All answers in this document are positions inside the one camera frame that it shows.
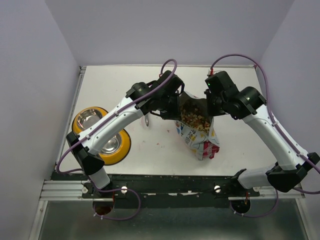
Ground metal food scoop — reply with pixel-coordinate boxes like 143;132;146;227
144;113;151;128

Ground pet food bag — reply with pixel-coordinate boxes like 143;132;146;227
175;91;220;161

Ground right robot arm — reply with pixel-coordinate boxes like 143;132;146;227
204;71;320;196

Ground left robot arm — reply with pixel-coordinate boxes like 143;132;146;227
66;70;185;198

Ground yellow double pet bowl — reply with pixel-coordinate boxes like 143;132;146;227
71;106;132;166

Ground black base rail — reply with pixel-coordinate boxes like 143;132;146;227
82;174;260;209

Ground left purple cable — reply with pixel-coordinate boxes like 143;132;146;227
56;58;178;221

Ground purple cable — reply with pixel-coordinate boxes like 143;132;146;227
210;53;320;218
56;58;178;221

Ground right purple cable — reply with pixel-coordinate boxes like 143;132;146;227
210;53;320;218

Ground aluminium frame rail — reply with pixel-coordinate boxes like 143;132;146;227
39;180;113;202

